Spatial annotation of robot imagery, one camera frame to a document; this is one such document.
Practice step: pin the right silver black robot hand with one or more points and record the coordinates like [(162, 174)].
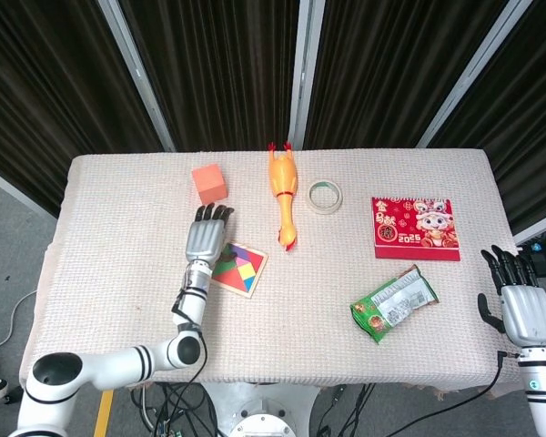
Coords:
[(528, 314)]

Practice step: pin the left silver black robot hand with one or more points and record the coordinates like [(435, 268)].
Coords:
[(205, 241)]

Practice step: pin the orange foam cube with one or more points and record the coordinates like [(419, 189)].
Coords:
[(209, 182)]

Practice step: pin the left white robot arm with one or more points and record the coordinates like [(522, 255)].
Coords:
[(114, 368)]

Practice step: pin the black curtain panel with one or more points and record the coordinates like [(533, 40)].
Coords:
[(218, 68), (391, 68), (528, 136), (50, 91)]

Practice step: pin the pink triangle tangram piece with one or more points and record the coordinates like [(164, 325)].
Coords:
[(242, 262)]

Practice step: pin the blue triangle tangram piece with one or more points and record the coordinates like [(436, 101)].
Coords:
[(249, 282)]

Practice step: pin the yellow square tangram piece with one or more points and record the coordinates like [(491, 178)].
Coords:
[(247, 271)]

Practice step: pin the beige woven tablecloth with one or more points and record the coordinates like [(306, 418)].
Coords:
[(300, 337)]

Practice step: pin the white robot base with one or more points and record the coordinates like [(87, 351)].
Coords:
[(264, 409)]

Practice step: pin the medium red triangle tangram piece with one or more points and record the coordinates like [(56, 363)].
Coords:
[(256, 260)]

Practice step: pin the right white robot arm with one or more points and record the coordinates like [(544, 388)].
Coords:
[(543, 400)]

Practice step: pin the yellow rubber chicken toy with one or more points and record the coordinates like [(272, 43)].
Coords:
[(282, 177)]

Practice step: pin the silver metal frame post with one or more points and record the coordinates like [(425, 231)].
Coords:
[(136, 73), (478, 73), (306, 68)]

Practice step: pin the large red triangle tangram piece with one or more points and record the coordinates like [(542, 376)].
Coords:
[(232, 280)]

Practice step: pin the red desk calendar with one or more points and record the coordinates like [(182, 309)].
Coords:
[(414, 227)]

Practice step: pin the wooden tangram tray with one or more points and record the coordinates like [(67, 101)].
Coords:
[(260, 273)]

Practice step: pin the purple parallelogram tangram piece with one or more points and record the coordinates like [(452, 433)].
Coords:
[(241, 251)]

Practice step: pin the green snack bag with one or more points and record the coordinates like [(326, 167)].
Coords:
[(391, 309)]

